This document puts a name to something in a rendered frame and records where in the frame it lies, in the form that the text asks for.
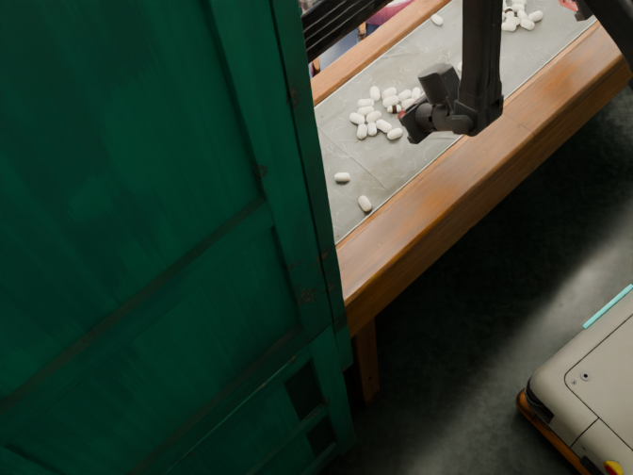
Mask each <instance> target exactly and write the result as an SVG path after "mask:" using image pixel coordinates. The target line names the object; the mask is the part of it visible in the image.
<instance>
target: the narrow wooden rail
mask: <svg viewBox="0 0 633 475"><path fill-rule="evenodd" d="M451 1H452V0H414V1H413V2H412V3H411V4H410V5H408V6H407V7H406V8H404V9H403V10H401V11H400V12H399V13H397V14H396V15H395V16H393V17H392V18H391V19H390V20H388V21H387V22H386V23H384V24H383V25H381V26H380V27H379V28H378V29H376V30H375V31H374V32H373V33H371V34H370V35H369V36H367V37H366V38H365V39H363V40H362V41H360V42H359V43H357V44H356V45H355V46H353V47H352V48H351V49H349V50H348V51H347V52H346V53H345V54H344V55H343V56H341V57H340V58H338V59H337V60H336V61H334V62H333V63H332V64H330V65H329V66H328V67H326V68H325V69H324V70H323V71H321V72H320V73H319V74H317V75H316V76H314V77H313V78H312V79H311V86H312V93H313V99H314V107H316V106H317V105H318V104H320V103H321V102H322V101H324V100H325V99H326V98H327V97H329V96H330V95H331V94H333V93H334V92H335V91H337V90H338V89H339V88H341V87H342V86H343V85H345V84H346V83H347V82H348V81H350V80H351V78H353V77H354V76H355V75H356V74H358V73H359V72H361V71H362V70H363V69H364V68H366V67H367V66H368V65H370V64H371V63H372V62H373V61H375V60H376V59H377V58H379V57H380V56H381V55H383V54H384V53H385V52H387V51H388V50H389V49H390V48H392V47H393V46H394V45H396V44H397V43H398V42H399V41H401V40H402V39H404V38H405V37H406V36H407V35H409V34H410V33H411V32H413V31H414V30H415V29H416V28H418V27H419V26H420V25H422V24H423V23H424V22H426V21H427V20H428V19H429V18H430V17H431V16H432V15H433V14H435V13H436V12H438V11H439V10H440V9H441V8H443V7H444V6H446V5H447V4H448V3H449V2H451Z"/></svg>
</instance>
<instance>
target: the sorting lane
mask: <svg viewBox="0 0 633 475"><path fill-rule="evenodd" d="M538 10H539V11H541V12H542V13H543V15H544V16H543V18H542V19H541V20H539V21H537V22H534V24H535V25H534V28H533V29H531V30H528V29H526V28H524V27H522V26H521V22H520V24H519V25H517V26H516V28H515V30H513V31H505V30H503V29H501V47H500V79H501V82H502V92H501V93H502V94H504V101H505V100H506V99H507V98H509V97H510V96H511V95H512V94H513V93H514V92H516V91H517V90H518V89H519V88H520V87H521V86H523V85H524V84H525V83H526V82H527V81H528V80H529V79H530V78H531V77H532V76H533V75H535V74H536V73H537V72H539V71H540V70H541V69H542V68H543V67H544V66H545V65H546V64H547V63H549V62H550V61H551V60H552V59H553V58H554V57H556V56H557V55H558V54H559V53H560V52H561V51H563V50H564V49H565V48H566V47H567V46H568V45H570V44H571V43H572V42H573V41H574V40H576V39H577V38H578V37H579V36H580V35H581V34H583V33H584V32H585V31H586V30H587V29H588V28H590V27H591V26H592V25H593V24H594V23H595V22H597V21H598V20H597V19H596V18H595V16H594V15H593V16H591V17H590V18H589V19H588V20H586V21H580V22H578V21H577V20H576V17H575V15H574V14H575V12H574V11H573V10H571V9H569V8H566V7H563V6H561V5H560V3H559V0H527V4H526V5H525V9H524V12H525V13H526V15H527V16H528V15H529V14H531V13H533V12H535V11H538ZM435 14H437V15H438V16H440V17H441V18H442V19H443V23H442V24H441V25H437V24H436V23H434V22H433V21H432V20H431V17H430V18H429V19H428V20H427V21H426V22H424V23H423V24H422V25H420V26H419V27H418V28H416V29H415V30H414V31H413V32H411V33H410V34H409V35H407V36H406V37H405V38H404V39H402V40H401V41H399V42H398V43H397V44H396V45H394V46H393V47H392V48H390V49H389V50H388V51H387V52H385V53H384V54H383V55H381V56H380V57H379V58H377V59H376V60H375V61H373V62H372V63H371V64H370V65H368V66H367V67H366V68H364V69H363V70H362V71H361V72H359V73H358V74H356V75H355V76H354V77H353V78H351V80H350V81H348V82H347V83H346V84H345V85H343V86H342V87H341V88H339V89H338V90H337V91H335V92H334V93H333V94H331V95H330V96H329V97H327V98H326V99H325V100H324V101H322V102H321V103H320V104H318V105H317V106H316V107H315V114H316V125H317V131H318V136H319V141H320V147H321V153H322V158H323V165H324V171H325V177H326V183H327V190H328V195H329V202H330V208H331V214H332V221H333V235H334V242H335V246H336V245H337V244H338V243H340V242H341V241H342V240H343V239H344V238H346V237H347V236H348V235H349V234H350V233H351V232H353V231H354V230H355V229H356V228H357V227H358V226H360V225H361V224H362V223H363V222H364V221H366V220H367V219H368V218H369V217H370V216H371V215H372V214H374V213H375V212H376V211H377V210H378V209H379V208H381V207H382V206H383V205H384V204H385V203H387V202H388V201H389V200H390V199H391V198H392V197H394V196H395V195H396V194H397V193H398V192H399V191H401V190H402V189H403V188H404V187H405V186H406V185H408V184H409V183H410V182H411V181H412V180H413V179H415V178H416V177H417V176H418V175H419V174H420V173H422V171H424V170H425V169H426V168H427V167H428V166H429V165H430V164H431V163H432V162H434V161H435V160H436V159H437V158H438V157H439V156H441V155H442V154H443V153H444V152H445V151H446V150H448V149H449V148H450V147H451V146H452V145H453V144H455V143H456V142H457V141H458V140H459V139H461V138H462V137H463V136H464V135H457V134H455V135H454V134H453V132H452V131H449V132H432V133H431V134H430V135H428V136H427V137H426V138H425V139H423V140H422V141H421V142H420V143H419V144H411V143H410V142H409V141H408V139H407V136H408V132H407V130H406V128H405V127H404V126H402V125H401V123H400V121H399V120H398V115H399V114H400V113H401V111H402V110H403V109H404V108H405V107H403V106H402V105H401V103H402V102H400V101H399V100H398V103H397V105H399V106H400V107H401V111H400V112H399V113H393V114H392V113H389V112H388V111H387V108H388V107H384V106H383V104H382V101H383V99H382V98H381V94H382V92H383V91H385V90H387V89H389V88H391V87H392V88H395V89H396V91H397V93H396V96H397V97H398V95H399V94H400V93H402V92H404V91H405V90H410V91H411V92H412V93H413V89H414V88H420V90H421V91H420V96H419V97H421V94H422V93H425V92H424V91H423V89H422V87H421V84H420V82H419V80H418V78H417V76H418V75H419V74H420V73H421V72H422V71H424V70H426V69H428V68H429V67H431V66H433V65H435V64H438V63H442V62H445V63H446V64H448V63H450V64H451V65H453V67H454V69H455V71H456V73H457V75H458V77H459V78H460V80H461V73H462V71H460V70H459V69H458V64H459V63H460V62H461V61H462V34H463V0H452V1H451V2H449V3H448V4H447V5H446V6H444V7H443V8H441V9H440V10H439V11H438V12H436V13H435ZM374 86H375V87H378V88H379V91H380V99H379V100H378V101H374V106H373V108H374V111H379V112H380V113H381V118H380V120H384V121H385V122H387V123H390V124H391V126H392V129H391V130H394V129H396V128H400V129H401V130H402V135H401V136H400V137H398V138H396V139H389V138H388V136H387V135H388V133H385V132H383V131H382V130H380V129H379V128H377V126H376V130H377V133H376V135H374V136H370V135H369V134H368V129H367V132H366V136H365V138H364V139H359V138H358V137H357V130H358V126H359V124H357V123H353V122H352V121H351V120H350V119H349V115H350V114H351V113H357V114H358V109H359V107H358V101H359V100H361V99H371V95H370V89H371V88H372V87H374ZM343 172H346V173H348V174H349V181H347V182H337V181H336V180H335V179H334V176H335V175H336V174H337V173H343ZM361 196H365V197H366V198H367V199H368V201H369V202H370V203H371V209H370V210H369V211H363V209H362V208H361V206H360V204H359V203H358V199H359V198H360V197H361Z"/></svg>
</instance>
